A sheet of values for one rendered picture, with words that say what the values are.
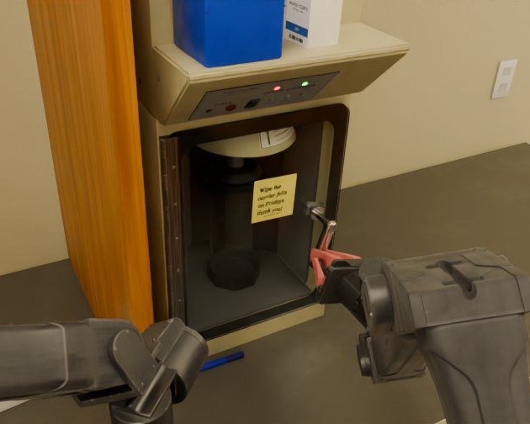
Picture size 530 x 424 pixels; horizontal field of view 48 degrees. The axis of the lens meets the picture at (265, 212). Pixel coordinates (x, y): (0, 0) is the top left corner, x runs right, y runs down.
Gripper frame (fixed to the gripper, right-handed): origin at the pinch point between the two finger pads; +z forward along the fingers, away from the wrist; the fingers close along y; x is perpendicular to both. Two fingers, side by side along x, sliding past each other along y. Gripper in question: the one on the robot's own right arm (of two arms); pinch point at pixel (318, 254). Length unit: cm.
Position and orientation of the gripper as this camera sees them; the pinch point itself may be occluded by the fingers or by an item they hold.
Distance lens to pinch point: 101.0
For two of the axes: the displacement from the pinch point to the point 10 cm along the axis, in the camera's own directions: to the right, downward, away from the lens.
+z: -4.8, -4.9, 7.3
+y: -8.3, -0.3, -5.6
